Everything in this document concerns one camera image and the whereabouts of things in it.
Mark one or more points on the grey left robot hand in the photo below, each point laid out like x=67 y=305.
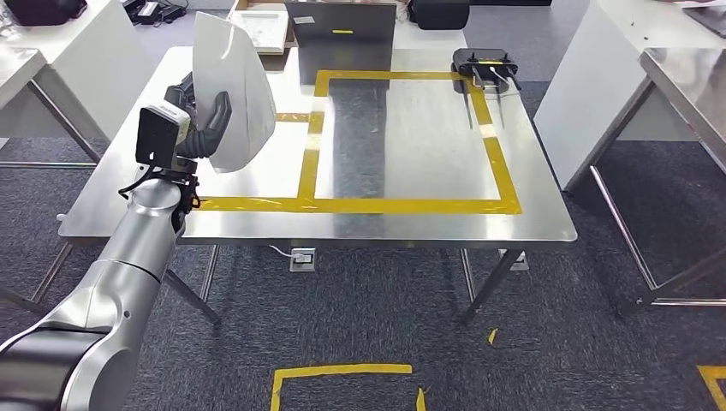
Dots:
x=181 y=102

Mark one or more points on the white curved plastic part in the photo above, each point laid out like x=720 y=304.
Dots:
x=238 y=85

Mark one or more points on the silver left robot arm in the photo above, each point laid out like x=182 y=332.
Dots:
x=130 y=261

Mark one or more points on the steel workbench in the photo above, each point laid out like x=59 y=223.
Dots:
x=425 y=159

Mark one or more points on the white desk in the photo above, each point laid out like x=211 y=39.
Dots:
x=102 y=62
x=590 y=85

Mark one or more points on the black power adapters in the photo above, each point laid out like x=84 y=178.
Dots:
x=147 y=10

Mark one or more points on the open cardboard box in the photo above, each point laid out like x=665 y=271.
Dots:
x=261 y=28

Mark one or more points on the black bag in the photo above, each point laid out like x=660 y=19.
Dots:
x=45 y=11
x=439 y=14

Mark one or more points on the steel table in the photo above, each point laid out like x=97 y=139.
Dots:
x=692 y=74
x=17 y=65

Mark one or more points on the metal floor socket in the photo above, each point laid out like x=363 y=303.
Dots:
x=514 y=261
x=302 y=260

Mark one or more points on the black remote controller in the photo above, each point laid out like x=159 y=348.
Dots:
x=482 y=59

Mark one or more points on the yellow floor tape square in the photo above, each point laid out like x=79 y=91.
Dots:
x=340 y=370

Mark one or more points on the yellow tape scrap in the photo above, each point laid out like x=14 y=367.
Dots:
x=492 y=336

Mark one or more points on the dark desk mat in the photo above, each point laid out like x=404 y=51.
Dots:
x=709 y=20

